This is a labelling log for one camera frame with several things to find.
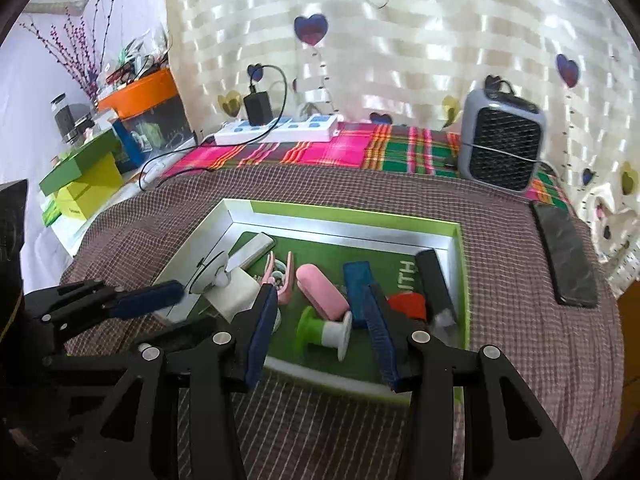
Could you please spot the glass jar with black lid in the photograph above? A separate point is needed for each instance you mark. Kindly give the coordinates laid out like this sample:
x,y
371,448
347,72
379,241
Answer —
x,y
62,117

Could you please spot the white and blue power strip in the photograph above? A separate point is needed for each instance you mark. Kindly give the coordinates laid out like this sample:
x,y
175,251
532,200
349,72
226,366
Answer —
x,y
300,127

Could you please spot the green and white cardboard box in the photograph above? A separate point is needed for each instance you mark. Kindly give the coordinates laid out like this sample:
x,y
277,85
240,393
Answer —
x,y
310,250

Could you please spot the white plug charger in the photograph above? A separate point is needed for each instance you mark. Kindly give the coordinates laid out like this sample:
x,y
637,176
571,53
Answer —
x,y
235,295

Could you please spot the black rectangular device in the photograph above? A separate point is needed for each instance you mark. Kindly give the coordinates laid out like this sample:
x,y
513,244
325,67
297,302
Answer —
x,y
432,280

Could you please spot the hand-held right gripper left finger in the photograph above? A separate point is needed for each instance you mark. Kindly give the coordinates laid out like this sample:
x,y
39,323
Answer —
x,y
262,335

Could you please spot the pink oblong case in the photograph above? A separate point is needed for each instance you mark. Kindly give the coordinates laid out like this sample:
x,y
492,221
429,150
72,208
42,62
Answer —
x,y
320,290

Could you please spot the black power adapter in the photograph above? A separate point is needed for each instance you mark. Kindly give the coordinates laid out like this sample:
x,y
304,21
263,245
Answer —
x,y
257,107

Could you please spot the brown bottle with red cap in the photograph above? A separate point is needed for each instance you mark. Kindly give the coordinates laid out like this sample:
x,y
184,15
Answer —
x,y
407,305

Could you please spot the black smartphone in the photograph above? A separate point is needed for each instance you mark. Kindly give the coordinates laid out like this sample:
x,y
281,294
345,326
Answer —
x,y
565,255

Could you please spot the purple flower branches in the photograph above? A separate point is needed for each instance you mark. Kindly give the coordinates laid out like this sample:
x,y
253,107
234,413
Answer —
x,y
80,55

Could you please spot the grey desktop fan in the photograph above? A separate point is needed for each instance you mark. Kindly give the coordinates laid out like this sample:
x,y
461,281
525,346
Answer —
x,y
500,145

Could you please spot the dark green box lid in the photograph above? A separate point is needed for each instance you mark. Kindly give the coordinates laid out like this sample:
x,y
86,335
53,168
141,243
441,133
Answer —
x,y
80,160

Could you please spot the assorted clutter pile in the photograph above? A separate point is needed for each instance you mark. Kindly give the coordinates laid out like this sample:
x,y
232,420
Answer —
x,y
135,60

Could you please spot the green and white spool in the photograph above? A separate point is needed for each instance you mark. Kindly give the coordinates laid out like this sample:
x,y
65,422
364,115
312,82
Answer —
x,y
325,332

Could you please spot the blue box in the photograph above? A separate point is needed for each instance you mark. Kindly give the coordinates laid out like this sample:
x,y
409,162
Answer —
x,y
127,145

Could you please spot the clear bin with orange lid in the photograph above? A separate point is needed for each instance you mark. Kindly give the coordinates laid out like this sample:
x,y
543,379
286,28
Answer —
x,y
145,91

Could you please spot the brown checked cloth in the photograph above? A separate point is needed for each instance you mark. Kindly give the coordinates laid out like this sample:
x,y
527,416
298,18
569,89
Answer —
x,y
500,360

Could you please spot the blue translucent usb dongle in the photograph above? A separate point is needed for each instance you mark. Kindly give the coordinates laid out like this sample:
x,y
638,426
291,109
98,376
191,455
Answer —
x,y
356,280

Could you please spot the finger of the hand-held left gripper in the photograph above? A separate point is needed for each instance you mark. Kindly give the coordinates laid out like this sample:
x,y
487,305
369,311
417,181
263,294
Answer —
x,y
190,332
150,297

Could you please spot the colourful plaid cloth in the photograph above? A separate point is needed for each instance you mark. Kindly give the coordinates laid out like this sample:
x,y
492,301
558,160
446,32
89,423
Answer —
x,y
390,152

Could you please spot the small green packet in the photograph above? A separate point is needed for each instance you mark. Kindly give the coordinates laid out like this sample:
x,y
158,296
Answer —
x,y
50,215

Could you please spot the heart print curtain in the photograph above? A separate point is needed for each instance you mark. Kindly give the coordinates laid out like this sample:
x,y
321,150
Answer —
x,y
425,35

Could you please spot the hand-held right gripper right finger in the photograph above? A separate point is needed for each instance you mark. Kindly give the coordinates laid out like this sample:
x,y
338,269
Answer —
x,y
382,340

